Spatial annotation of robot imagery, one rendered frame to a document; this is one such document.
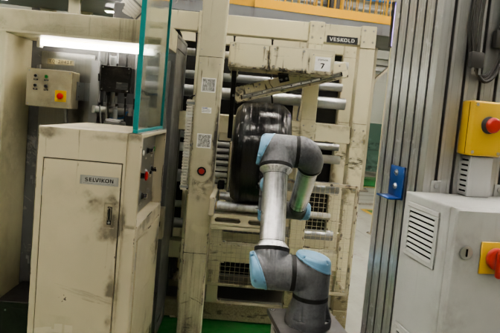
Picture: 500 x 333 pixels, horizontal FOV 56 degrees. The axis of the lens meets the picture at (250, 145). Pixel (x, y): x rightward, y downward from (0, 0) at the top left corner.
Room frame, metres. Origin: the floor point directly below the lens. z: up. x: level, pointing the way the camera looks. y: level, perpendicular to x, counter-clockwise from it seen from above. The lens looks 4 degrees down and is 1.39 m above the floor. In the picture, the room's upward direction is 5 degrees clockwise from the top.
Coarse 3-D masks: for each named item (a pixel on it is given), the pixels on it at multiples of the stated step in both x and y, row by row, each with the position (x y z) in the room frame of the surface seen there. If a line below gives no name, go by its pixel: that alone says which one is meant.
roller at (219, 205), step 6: (216, 204) 2.39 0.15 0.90; (222, 204) 2.38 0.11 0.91; (228, 204) 2.39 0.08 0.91; (234, 204) 2.39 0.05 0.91; (240, 204) 2.39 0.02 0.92; (246, 204) 2.39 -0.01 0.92; (252, 204) 2.40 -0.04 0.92; (234, 210) 2.39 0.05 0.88; (240, 210) 2.39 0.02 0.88; (246, 210) 2.39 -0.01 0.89; (252, 210) 2.39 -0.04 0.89
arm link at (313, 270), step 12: (300, 252) 1.51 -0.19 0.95; (312, 252) 1.54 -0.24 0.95; (300, 264) 1.47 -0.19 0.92; (312, 264) 1.46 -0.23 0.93; (324, 264) 1.46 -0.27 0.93; (300, 276) 1.45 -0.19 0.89; (312, 276) 1.45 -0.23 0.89; (324, 276) 1.46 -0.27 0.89; (300, 288) 1.46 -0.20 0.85; (312, 288) 1.45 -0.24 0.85; (324, 288) 1.47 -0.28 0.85
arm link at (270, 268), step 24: (264, 144) 1.64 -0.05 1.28; (288, 144) 1.65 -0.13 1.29; (264, 168) 1.63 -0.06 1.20; (288, 168) 1.63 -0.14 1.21; (264, 192) 1.60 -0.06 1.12; (264, 216) 1.56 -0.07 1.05; (264, 240) 1.52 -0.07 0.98; (264, 264) 1.46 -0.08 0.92; (288, 264) 1.47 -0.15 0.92; (264, 288) 1.48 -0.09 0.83; (288, 288) 1.47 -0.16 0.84
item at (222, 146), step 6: (222, 144) 2.86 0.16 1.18; (228, 144) 2.87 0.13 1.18; (222, 150) 2.85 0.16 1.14; (228, 150) 2.86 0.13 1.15; (222, 156) 2.86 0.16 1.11; (228, 156) 2.88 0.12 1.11; (216, 162) 2.85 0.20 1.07; (222, 162) 2.86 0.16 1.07; (228, 162) 2.85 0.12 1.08; (216, 168) 2.86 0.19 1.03; (222, 168) 2.87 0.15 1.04; (228, 168) 2.85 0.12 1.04; (216, 174) 2.85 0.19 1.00; (222, 174) 2.86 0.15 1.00; (228, 174) 2.85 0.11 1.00; (216, 180) 2.87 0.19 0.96; (228, 180) 2.94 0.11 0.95
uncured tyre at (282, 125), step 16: (240, 112) 2.40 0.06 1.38; (256, 112) 2.38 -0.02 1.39; (272, 112) 2.39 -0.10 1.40; (288, 112) 2.45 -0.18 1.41; (240, 128) 2.32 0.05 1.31; (256, 128) 2.31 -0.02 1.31; (272, 128) 2.31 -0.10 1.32; (288, 128) 2.35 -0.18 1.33; (240, 144) 2.28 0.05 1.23; (256, 144) 2.28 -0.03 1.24; (240, 160) 2.27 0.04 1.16; (256, 160) 2.27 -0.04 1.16; (240, 176) 2.29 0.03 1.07; (256, 176) 2.28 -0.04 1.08; (288, 176) 2.34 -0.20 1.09; (240, 192) 2.33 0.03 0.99; (256, 192) 2.32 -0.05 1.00
